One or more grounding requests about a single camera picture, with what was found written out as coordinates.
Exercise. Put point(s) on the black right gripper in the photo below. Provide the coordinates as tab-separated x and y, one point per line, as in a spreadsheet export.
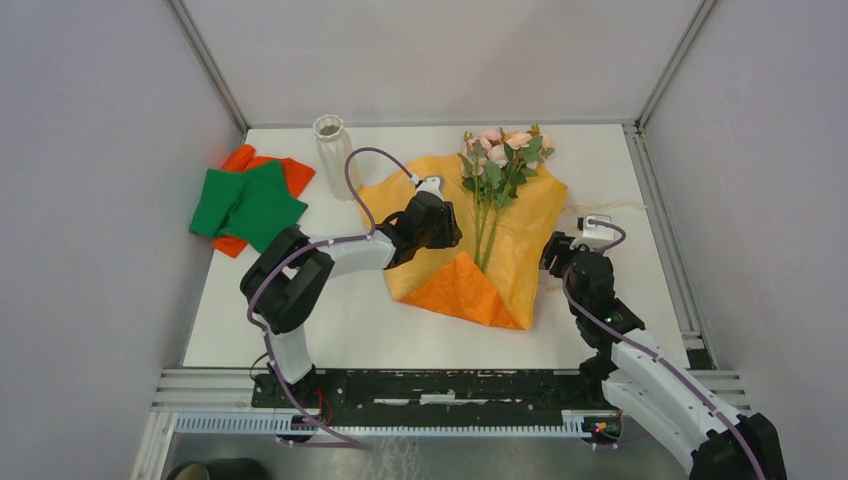
558	244

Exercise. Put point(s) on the orange wrapping paper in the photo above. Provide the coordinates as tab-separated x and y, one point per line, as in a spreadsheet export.
448	282

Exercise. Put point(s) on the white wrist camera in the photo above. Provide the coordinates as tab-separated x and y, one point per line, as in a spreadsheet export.
593	234
432	184

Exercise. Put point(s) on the pink artificial flower bouquet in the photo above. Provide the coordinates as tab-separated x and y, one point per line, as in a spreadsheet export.
493	165

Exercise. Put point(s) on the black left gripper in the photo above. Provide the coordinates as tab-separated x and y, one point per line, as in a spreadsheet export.
451	234

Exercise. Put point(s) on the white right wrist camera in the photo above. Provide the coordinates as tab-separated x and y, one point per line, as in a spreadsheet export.
593	234

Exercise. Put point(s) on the aluminium frame rail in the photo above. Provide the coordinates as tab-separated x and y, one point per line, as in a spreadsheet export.
231	390

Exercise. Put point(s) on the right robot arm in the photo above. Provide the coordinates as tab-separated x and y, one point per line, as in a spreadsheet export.
710	438

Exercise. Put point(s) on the cream printed ribbon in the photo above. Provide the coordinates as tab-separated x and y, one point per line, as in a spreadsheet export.
604	208

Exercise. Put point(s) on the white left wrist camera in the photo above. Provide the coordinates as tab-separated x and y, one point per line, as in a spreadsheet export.
432	184

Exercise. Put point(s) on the green cloth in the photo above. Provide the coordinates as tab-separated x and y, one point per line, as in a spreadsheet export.
253	206

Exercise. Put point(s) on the orange cloth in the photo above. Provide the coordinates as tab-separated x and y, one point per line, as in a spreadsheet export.
296	175

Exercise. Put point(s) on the white ribbed vase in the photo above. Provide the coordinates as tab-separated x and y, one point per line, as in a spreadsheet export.
334	147

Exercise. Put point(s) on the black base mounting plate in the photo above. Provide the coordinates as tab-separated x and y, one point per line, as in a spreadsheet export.
443	398

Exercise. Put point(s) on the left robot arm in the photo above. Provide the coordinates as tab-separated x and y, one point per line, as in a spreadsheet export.
283	286

